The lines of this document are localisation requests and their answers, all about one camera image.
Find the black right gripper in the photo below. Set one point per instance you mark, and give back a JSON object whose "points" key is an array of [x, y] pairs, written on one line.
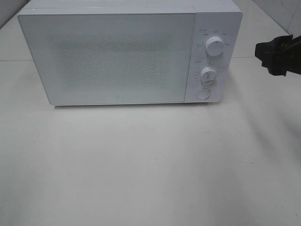
{"points": [[279, 64]]}

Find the white timer knob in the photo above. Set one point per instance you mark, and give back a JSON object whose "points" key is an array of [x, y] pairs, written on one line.
{"points": [[208, 74]]}

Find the round white door release button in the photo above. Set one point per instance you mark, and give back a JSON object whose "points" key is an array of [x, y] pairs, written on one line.
{"points": [[203, 94]]}

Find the upper white power knob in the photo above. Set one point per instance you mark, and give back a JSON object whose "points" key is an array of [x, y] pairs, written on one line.
{"points": [[214, 45]]}

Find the white microwave oven body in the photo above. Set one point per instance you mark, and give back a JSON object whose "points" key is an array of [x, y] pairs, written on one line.
{"points": [[212, 17]]}

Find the white microwave door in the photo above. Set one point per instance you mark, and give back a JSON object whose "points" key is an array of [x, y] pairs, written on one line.
{"points": [[111, 59]]}

